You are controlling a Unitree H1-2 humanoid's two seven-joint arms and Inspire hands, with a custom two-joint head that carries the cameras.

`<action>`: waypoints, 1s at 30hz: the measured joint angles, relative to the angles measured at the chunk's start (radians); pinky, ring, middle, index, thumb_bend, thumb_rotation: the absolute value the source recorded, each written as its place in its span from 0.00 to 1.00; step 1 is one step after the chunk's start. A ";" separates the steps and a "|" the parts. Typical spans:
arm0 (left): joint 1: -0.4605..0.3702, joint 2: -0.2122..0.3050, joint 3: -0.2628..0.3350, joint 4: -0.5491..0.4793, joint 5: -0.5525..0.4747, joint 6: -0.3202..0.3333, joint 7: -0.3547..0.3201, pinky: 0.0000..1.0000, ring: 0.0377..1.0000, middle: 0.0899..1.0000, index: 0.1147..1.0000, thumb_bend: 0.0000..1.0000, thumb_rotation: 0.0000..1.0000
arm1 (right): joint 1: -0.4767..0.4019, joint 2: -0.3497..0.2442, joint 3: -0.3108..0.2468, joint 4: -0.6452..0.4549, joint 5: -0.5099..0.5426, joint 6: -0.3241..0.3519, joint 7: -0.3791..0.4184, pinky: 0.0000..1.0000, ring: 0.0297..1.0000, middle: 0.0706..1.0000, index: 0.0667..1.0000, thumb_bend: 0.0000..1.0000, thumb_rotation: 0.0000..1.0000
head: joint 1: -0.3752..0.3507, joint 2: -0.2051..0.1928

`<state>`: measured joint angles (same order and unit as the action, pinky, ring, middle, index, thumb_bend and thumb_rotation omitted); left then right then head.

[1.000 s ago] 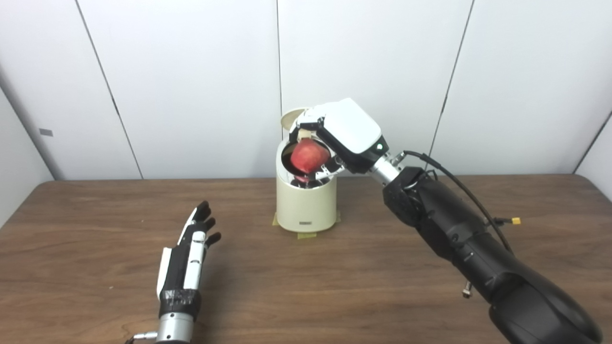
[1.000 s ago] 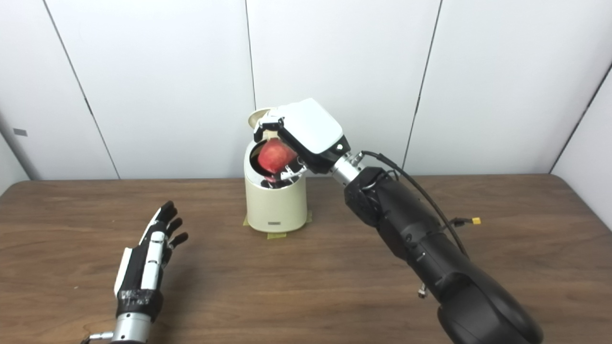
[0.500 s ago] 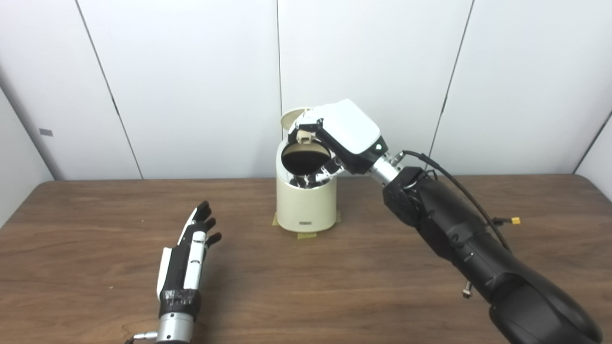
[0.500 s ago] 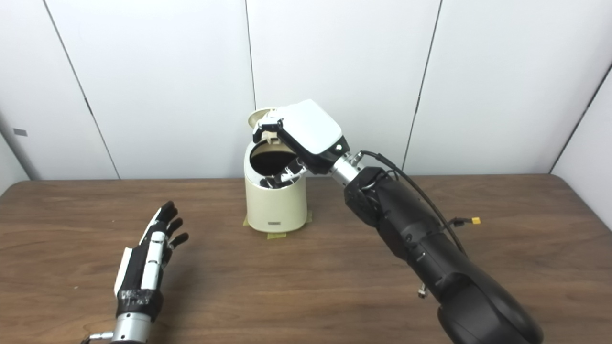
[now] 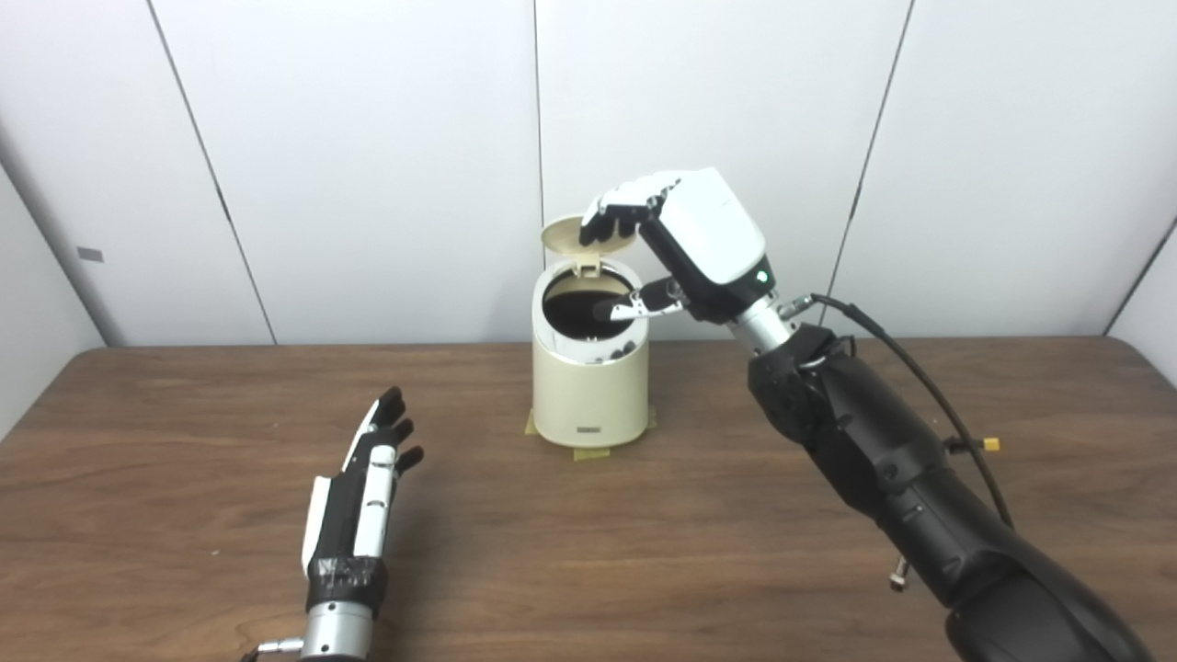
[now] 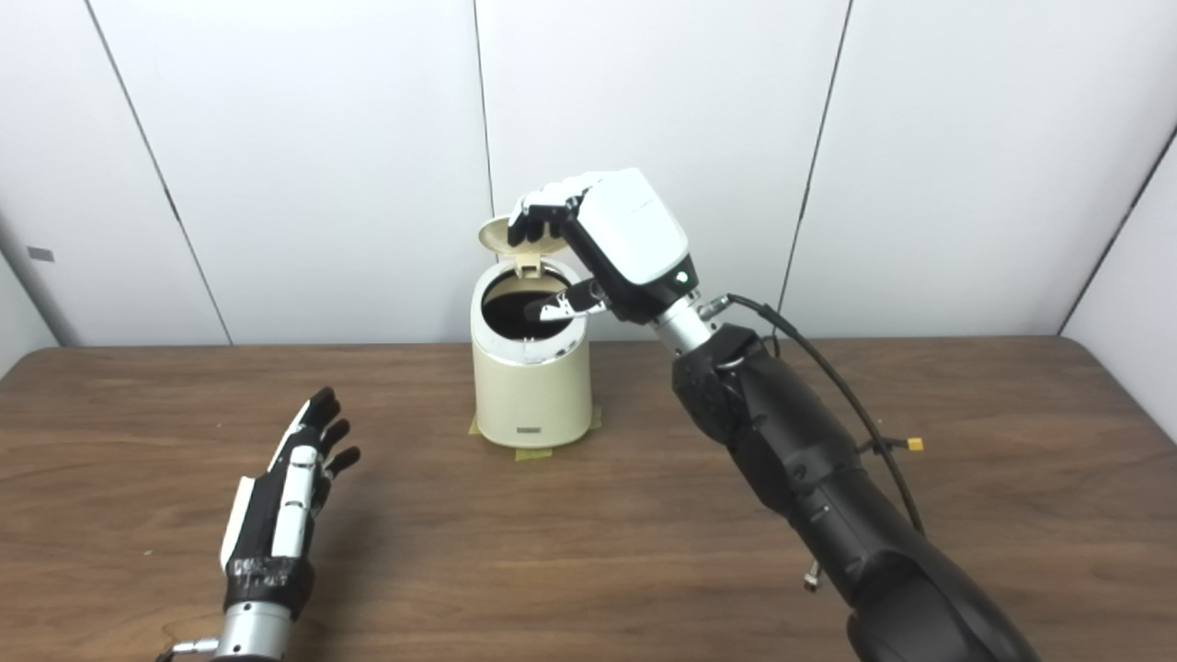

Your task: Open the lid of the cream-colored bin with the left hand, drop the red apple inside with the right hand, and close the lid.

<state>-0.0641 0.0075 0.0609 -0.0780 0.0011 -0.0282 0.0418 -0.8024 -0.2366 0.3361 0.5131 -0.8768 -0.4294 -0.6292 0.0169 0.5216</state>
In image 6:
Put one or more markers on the cream-colored round bin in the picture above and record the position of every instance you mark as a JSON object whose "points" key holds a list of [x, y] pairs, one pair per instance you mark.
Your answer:
{"points": [[531, 395]]}

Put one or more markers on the cream round bin lid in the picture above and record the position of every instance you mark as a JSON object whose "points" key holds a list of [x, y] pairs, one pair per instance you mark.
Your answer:
{"points": [[494, 241]]}

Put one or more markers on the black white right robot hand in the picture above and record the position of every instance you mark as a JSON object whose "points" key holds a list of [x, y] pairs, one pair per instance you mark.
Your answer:
{"points": [[634, 230]]}

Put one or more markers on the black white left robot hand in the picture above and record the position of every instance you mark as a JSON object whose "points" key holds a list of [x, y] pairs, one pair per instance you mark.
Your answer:
{"points": [[267, 533]]}

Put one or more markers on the grey wall sticker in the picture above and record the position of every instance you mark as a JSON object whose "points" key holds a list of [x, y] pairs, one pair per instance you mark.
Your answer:
{"points": [[40, 254]]}

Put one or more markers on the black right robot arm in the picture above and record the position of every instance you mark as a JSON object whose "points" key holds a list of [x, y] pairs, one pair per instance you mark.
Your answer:
{"points": [[809, 460]]}

